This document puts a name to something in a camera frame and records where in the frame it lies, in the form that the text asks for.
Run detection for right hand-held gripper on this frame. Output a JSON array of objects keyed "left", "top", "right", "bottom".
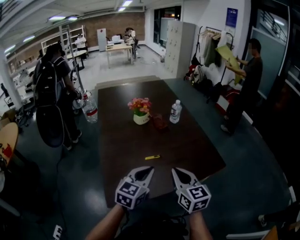
[{"left": 171, "top": 167, "right": 212, "bottom": 214}]

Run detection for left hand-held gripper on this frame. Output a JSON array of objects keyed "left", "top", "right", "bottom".
[{"left": 114, "top": 165, "right": 155, "bottom": 210}]

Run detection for person's left forearm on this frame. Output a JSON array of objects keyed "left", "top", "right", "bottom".
[{"left": 85, "top": 205, "right": 126, "bottom": 240}]

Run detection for person's right forearm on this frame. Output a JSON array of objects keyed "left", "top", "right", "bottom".
[{"left": 188, "top": 210, "right": 213, "bottom": 240}]

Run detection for dark brown table white legs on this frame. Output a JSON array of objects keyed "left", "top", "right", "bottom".
[{"left": 97, "top": 79, "right": 227, "bottom": 209}]

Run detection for person's dark clothing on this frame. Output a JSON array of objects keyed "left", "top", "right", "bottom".
[{"left": 114, "top": 212, "right": 190, "bottom": 240}]

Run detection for white pot with orange flowers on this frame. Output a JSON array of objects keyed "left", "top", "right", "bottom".
[{"left": 127, "top": 97, "right": 152, "bottom": 126}]

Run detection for clear plastic water bottle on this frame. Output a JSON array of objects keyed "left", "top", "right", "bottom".
[{"left": 169, "top": 99, "right": 183, "bottom": 124}]

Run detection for large clear water jug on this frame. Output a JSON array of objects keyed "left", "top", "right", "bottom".
[{"left": 82, "top": 92, "right": 98, "bottom": 124}]

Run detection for black bag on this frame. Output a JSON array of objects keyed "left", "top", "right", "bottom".
[{"left": 199, "top": 77, "right": 223, "bottom": 104}]

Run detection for red and white bag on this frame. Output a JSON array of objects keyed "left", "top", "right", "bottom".
[{"left": 215, "top": 84, "right": 241, "bottom": 111}]

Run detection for white power strip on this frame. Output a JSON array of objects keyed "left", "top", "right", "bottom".
[{"left": 52, "top": 224, "right": 63, "bottom": 240}]

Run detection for white and red backpack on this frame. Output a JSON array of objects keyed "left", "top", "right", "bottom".
[{"left": 190, "top": 65, "right": 206, "bottom": 85}]

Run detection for metal stepladder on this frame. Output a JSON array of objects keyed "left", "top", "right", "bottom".
[{"left": 58, "top": 24, "right": 85, "bottom": 94}]

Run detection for yellow fabric bag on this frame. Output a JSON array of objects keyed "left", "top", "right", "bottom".
[{"left": 215, "top": 44, "right": 247, "bottom": 86}]

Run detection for beige hanging garment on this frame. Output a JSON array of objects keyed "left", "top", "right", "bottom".
[{"left": 202, "top": 30, "right": 218, "bottom": 68}]

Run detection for light wooden desk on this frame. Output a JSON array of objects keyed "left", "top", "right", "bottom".
[{"left": 105, "top": 44, "right": 134, "bottom": 69}]

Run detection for black backpack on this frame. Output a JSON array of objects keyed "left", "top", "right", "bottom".
[{"left": 35, "top": 60, "right": 65, "bottom": 108}]

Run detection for grey metal lockers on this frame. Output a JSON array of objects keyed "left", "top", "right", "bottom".
[{"left": 164, "top": 19, "right": 196, "bottom": 79}]

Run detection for black coat rack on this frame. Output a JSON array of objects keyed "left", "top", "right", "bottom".
[{"left": 195, "top": 25, "right": 235, "bottom": 71}]

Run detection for round wooden table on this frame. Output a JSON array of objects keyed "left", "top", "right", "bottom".
[{"left": 0, "top": 122, "right": 19, "bottom": 168}]

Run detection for black framed glass doors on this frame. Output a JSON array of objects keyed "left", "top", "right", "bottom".
[{"left": 274, "top": 0, "right": 300, "bottom": 153}]

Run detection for white fridge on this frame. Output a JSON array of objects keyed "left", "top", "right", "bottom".
[{"left": 97, "top": 28, "right": 107, "bottom": 53}]

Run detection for frosted glass partition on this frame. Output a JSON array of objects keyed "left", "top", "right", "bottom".
[{"left": 245, "top": 25, "right": 290, "bottom": 99}]

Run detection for white hanging garment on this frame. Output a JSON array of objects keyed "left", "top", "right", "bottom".
[{"left": 219, "top": 30, "right": 228, "bottom": 47}]

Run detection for white storage rack with items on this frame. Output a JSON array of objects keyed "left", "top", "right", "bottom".
[{"left": 0, "top": 58, "right": 40, "bottom": 113}]

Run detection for dark window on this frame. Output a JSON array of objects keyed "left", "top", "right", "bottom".
[{"left": 154, "top": 6, "right": 182, "bottom": 49}]

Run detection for white shelving unit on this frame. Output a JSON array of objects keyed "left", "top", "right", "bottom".
[{"left": 41, "top": 24, "right": 86, "bottom": 58}]

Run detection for black floor cable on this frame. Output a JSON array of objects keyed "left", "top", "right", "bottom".
[{"left": 55, "top": 150, "right": 71, "bottom": 227}]

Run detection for blue wall poster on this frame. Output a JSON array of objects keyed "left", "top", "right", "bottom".
[{"left": 226, "top": 7, "right": 239, "bottom": 28}]

